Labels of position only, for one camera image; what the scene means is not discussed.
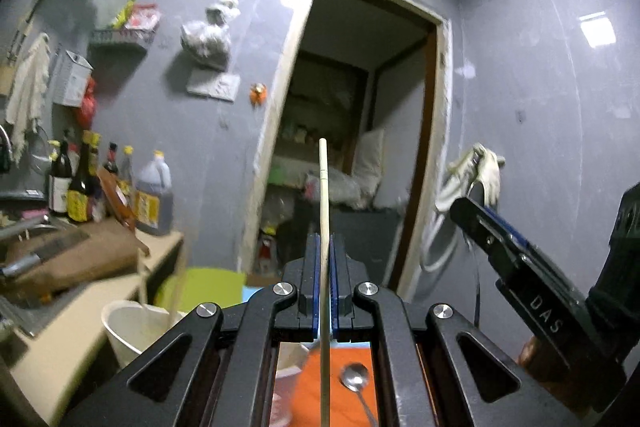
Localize wooden counter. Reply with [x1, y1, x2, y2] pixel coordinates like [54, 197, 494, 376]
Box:
[9, 229, 184, 424]

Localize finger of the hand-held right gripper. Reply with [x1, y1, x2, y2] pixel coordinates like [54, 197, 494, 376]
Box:
[467, 182, 544, 261]
[449, 196, 532, 281]

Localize red plastic bag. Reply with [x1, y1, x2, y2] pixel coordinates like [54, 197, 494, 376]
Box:
[75, 77, 97, 128]

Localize steel cleaver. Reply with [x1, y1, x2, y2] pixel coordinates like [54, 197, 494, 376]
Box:
[0, 227, 92, 279]

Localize white hose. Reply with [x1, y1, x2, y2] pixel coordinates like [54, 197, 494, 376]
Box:
[419, 209, 462, 274]

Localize dark bottle yellow label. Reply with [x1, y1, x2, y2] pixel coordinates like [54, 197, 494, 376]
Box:
[67, 132, 99, 224]

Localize wooden cutting board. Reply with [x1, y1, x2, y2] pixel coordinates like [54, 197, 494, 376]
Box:
[0, 219, 152, 304]

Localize multicoloured tablecloth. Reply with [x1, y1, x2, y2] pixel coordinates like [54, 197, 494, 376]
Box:
[177, 266, 383, 427]

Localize red and yellow bottle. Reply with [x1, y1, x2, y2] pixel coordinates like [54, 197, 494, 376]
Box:
[254, 227, 277, 276]

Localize white utensil holder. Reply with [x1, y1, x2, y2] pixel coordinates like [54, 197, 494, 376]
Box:
[52, 50, 94, 106]

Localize white towel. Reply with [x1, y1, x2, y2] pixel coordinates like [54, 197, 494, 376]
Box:
[4, 32, 52, 166]

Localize clear plastic bag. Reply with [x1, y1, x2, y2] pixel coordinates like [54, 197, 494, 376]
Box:
[304, 171, 377, 211]

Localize white plastic cup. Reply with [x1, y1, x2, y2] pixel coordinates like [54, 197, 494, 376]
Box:
[101, 300, 189, 371]

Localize white pillow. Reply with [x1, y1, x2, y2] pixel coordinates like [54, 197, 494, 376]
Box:
[352, 129, 387, 198]

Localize wire wall shelf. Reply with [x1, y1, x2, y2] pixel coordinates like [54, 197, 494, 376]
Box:
[89, 1, 162, 56]

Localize large oil jug yellow cap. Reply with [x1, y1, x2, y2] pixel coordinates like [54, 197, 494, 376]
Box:
[134, 150, 174, 237]

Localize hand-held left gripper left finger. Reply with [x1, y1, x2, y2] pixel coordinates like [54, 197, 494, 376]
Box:
[62, 233, 322, 427]

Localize grey plastic bag on wall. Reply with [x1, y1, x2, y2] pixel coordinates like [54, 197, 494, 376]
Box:
[179, 0, 242, 71]

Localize grey cabinet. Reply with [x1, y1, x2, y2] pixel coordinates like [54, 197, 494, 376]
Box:
[294, 201, 402, 290]

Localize white door frame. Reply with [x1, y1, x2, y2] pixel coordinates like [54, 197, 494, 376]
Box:
[237, 0, 454, 304]

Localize dark bottle white label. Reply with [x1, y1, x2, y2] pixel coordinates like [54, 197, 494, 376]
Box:
[48, 139, 74, 216]

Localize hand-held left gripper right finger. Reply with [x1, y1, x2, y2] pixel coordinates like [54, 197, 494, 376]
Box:
[330, 232, 581, 427]

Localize steel spoon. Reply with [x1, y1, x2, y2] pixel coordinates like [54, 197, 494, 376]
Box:
[339, 362, 379, 427]

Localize pale rubber gloves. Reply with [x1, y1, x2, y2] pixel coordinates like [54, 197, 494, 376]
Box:
[434, 142, 502, 214]

